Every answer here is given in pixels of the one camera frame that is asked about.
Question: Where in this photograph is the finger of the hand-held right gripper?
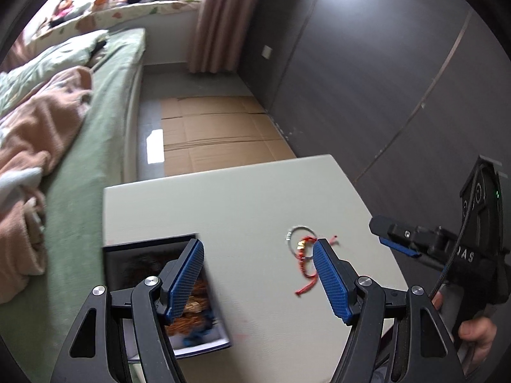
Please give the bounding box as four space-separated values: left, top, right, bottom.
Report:
369 215 442 248
378 236 448 269

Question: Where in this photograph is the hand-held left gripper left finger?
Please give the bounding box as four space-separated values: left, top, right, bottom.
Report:
50 238 205 383

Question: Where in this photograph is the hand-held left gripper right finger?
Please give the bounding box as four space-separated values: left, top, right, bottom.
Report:
312 238 468 383

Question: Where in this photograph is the heap of colourful bead bracelets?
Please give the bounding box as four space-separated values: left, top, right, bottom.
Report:
165 275 218 346

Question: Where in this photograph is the red string bracelet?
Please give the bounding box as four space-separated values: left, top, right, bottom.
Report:
294 235 340 297

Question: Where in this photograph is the silver bangle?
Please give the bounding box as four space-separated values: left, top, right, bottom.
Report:
286 226 314 257

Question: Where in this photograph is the black jewelry box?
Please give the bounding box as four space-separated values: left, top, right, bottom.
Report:
103 232 233 360

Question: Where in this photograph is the person's right hand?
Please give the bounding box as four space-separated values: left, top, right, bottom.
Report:
431 289 500 352

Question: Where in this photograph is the white side table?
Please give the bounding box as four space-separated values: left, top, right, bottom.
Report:
102 154 410 383

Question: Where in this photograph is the green bed mattress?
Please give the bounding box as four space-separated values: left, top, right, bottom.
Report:
24 28 146 368

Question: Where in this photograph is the flattened cardboard sheet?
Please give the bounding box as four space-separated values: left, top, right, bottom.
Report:
160 95 297 176

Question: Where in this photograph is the dark grey wardrobe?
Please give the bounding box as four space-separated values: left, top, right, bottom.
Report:
235 0 511 248

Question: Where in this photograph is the pink fleece blanket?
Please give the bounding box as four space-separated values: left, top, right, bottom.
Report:
0 66 94 304

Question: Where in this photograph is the light green quilt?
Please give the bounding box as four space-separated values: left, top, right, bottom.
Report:
0 29 110 116

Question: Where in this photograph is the pink curtain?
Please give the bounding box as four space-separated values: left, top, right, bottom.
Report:
4 32 34 68
187 0 274 74

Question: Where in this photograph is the black braided cable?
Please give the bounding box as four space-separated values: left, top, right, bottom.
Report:
429 160 482 300

